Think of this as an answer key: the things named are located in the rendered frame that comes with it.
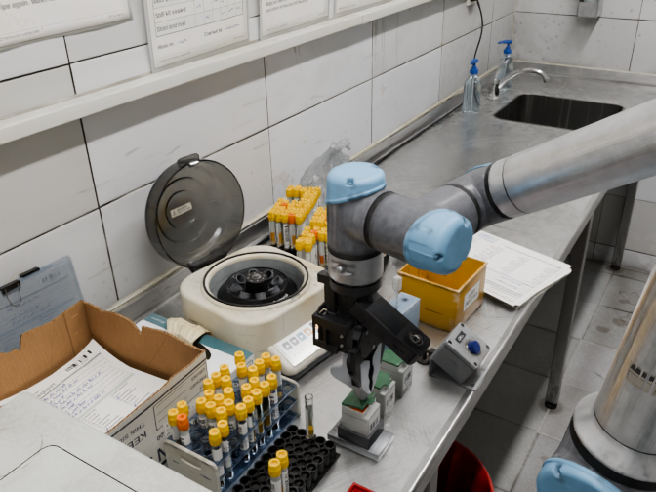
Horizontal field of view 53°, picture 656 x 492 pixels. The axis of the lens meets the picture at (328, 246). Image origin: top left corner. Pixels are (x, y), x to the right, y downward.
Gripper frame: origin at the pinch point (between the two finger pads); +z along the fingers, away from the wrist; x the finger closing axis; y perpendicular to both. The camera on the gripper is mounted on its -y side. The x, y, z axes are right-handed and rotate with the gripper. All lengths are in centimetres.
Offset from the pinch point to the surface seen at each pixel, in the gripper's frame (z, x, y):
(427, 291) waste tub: 2.3, -33.7, 5.6
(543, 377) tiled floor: 97, -140, 1
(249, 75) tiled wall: -30, -49, 58
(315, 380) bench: 10.0, -8.5, 15.1
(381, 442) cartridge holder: 8.6, 0.1, -2.4
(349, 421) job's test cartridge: 4.7, 2.0, 1.9
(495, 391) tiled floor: 97, -123, 14
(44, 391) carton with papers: 4, 22, 47
